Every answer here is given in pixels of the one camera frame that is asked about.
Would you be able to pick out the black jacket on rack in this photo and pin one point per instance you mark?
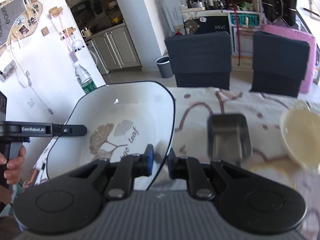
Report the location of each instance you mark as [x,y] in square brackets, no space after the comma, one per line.
[276,10]

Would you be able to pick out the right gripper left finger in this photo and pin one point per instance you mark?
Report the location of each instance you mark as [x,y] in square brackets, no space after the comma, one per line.
[135,164]

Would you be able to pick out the cream ceramic bowl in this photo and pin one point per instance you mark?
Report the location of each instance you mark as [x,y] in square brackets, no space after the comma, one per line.
[299,129]

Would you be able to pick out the left dark blue chair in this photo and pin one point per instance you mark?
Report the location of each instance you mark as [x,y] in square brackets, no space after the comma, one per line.
[201,60]

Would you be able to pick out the grey waste bin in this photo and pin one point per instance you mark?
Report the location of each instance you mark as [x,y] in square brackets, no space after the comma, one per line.
[163,64]

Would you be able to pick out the dark blue chair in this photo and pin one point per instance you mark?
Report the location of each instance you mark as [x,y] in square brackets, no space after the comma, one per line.
[201,60]
[279,64]

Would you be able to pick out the yellow rimmed cartoon plate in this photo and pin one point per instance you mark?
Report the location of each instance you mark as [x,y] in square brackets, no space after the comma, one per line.
[279,170]

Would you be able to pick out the right dark blue chair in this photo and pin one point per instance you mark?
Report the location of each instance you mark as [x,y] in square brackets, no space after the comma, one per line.
[279,64]

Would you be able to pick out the clear plastic water bottle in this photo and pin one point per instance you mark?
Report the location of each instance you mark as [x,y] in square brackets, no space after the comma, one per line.
[84,78]

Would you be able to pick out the teal poizon box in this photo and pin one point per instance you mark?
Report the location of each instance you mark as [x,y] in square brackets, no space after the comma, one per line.
[244,19]

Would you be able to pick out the person's left hand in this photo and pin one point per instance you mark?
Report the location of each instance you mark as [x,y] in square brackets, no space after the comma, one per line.
[12,172]

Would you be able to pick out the white mug on counter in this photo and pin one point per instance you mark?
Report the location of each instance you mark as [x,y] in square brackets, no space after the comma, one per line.
[86,32]

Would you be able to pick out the pink foam mat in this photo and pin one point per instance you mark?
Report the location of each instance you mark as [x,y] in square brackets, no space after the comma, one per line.
[301,36]

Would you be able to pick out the white ginkgo leaf plate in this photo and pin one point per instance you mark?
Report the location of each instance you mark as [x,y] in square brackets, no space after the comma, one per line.
[121,119]

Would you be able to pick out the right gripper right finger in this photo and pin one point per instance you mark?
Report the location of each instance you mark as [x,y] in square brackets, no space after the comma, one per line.
[185,167]

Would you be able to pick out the cartoon print tablecloth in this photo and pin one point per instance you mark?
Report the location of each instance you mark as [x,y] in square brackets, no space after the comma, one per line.
[230,203]

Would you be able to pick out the square stainless steel tray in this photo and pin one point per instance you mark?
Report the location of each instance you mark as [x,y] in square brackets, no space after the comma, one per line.
[228,138]

